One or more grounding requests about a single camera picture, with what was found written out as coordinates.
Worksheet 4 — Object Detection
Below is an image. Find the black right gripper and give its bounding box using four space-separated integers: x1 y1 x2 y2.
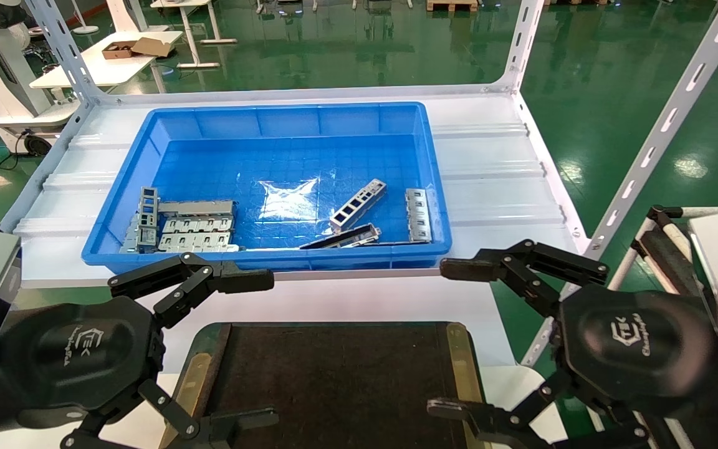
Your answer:
428 239 718 449

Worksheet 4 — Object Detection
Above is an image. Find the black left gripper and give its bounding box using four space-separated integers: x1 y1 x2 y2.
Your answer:
0 253 280 449

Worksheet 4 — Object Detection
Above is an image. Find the black container tray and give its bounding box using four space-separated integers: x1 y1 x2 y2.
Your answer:
160 321 492 449

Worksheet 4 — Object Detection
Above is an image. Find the gray metal channel part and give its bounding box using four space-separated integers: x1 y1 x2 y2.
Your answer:
158 200 238 220

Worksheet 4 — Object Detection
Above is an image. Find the dark metal channel part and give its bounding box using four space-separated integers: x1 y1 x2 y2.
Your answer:
300 223 383 251

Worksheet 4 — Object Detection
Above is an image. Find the slotted metal plate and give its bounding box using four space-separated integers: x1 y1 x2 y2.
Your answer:
161 216 236 235
404 188 433 244
157 231 241 253

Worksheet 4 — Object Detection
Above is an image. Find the white rack shelf deck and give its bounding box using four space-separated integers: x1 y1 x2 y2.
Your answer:
1 84 587 287

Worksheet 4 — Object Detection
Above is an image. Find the blue plastic bin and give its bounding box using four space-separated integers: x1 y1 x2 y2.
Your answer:
80 102 453 275

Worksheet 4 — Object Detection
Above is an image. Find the white table under cardboard box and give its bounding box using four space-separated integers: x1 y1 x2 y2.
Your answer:
29 30 184 89

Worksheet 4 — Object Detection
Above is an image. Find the open cardboard box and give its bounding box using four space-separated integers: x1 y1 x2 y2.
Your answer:
102 37 174 60

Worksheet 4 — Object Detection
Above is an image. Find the white table with legs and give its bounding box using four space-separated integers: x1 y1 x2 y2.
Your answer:
149 0 239 69

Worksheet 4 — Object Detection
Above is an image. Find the wooden pallet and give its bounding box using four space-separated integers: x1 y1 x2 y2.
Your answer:
426 0 479 13

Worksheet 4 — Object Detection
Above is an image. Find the white floor stand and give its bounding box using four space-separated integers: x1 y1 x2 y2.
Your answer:
71 0 100 36

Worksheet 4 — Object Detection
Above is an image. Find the perforated metal bracket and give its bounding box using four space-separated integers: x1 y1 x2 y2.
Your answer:
329 179 388 235
121 186 160 254

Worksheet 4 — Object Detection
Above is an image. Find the black and white stand frame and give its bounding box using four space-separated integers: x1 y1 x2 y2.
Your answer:
630 205 709 297

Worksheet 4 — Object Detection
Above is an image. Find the black floor cable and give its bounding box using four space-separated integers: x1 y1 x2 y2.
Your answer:
0 128 31 170

